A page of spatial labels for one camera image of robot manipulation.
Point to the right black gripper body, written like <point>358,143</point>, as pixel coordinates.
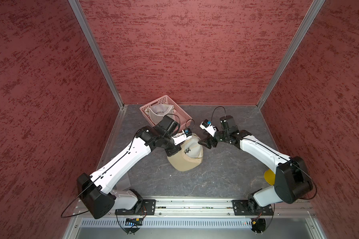
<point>222,135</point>

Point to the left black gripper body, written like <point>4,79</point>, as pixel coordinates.
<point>168,145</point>

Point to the beige baseball cap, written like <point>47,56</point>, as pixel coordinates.
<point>190,155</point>

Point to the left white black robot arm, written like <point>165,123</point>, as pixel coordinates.
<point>97,190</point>

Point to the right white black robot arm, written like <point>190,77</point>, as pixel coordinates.
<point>292,180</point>

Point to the white pink baseball cap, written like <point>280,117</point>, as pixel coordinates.
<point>158,111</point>

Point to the pink plastic basket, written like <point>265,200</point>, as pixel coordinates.
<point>178,115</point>

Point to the yellow pencil cup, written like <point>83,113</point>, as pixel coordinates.
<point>269,177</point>

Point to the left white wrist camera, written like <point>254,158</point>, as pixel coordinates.
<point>182,136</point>

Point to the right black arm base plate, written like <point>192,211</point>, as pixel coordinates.
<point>250,208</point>

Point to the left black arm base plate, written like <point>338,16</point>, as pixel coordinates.
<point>146,207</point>

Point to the aluminium front rail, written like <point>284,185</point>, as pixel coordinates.
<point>191,207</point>

